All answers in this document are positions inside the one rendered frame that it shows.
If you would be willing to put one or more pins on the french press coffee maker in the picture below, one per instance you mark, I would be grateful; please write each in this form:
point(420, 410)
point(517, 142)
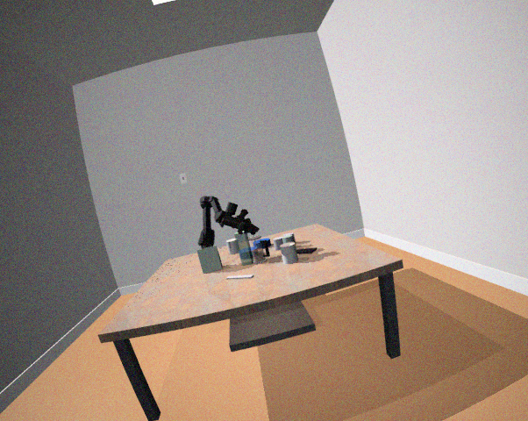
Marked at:
point(257, 250)

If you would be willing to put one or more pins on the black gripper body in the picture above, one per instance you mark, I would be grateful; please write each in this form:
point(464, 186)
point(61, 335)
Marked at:
point(240, 226)

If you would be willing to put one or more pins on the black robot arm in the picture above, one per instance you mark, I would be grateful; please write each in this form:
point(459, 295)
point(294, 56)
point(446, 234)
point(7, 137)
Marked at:
point(207, 235)

